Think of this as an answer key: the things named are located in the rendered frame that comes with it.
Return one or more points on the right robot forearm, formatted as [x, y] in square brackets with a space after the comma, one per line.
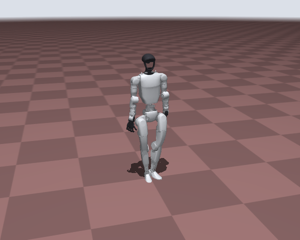
[132, 112]

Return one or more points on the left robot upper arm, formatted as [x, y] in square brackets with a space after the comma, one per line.
[163, 86]

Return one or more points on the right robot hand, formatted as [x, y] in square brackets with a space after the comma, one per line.
[130, 125]

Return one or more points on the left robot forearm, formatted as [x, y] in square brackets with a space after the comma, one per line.
[165, 105]

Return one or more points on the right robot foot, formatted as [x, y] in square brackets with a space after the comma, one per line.
[147, 177]

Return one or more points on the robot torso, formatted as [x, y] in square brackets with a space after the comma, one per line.
[149, 92]

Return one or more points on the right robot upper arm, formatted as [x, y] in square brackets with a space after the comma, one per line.
[134, 81]

